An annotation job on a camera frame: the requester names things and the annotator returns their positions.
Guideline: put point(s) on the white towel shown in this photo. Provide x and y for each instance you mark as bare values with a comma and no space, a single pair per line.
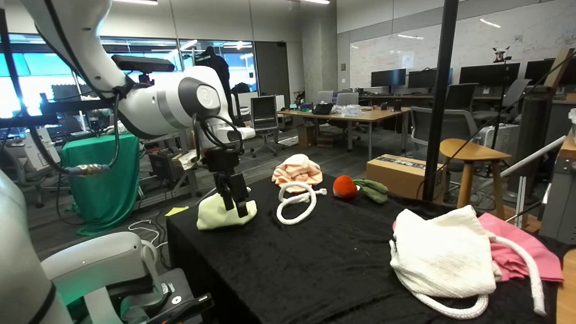
446,256

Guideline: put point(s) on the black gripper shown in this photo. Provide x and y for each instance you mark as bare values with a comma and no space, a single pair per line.
224,161

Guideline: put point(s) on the round wooden stool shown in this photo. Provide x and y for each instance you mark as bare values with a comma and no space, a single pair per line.
469,153

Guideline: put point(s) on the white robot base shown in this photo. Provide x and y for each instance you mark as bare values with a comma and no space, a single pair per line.
116,276

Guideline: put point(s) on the red plush tomato toy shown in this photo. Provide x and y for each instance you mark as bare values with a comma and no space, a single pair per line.
345,188

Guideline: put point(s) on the green plush vegetable toy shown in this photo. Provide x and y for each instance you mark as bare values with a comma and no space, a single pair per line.
374,189

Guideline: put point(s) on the wooden office table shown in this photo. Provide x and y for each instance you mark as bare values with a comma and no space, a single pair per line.
367,114

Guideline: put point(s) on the cardboard box on floor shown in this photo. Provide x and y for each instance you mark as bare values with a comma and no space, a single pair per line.
403,175

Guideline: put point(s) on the black vertical pole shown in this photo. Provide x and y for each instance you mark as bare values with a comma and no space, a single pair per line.
442,83

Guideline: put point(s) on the green draped cloth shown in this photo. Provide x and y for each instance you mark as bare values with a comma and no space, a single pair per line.
106,198

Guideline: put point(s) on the pale yellow cloth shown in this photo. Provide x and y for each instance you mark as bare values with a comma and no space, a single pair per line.
214,213

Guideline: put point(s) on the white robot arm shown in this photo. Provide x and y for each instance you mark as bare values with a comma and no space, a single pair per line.
169,103

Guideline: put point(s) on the peach folded towel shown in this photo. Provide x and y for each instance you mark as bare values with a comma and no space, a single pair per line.
298,168

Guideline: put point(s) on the black table cloth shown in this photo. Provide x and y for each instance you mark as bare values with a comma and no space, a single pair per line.
331,269

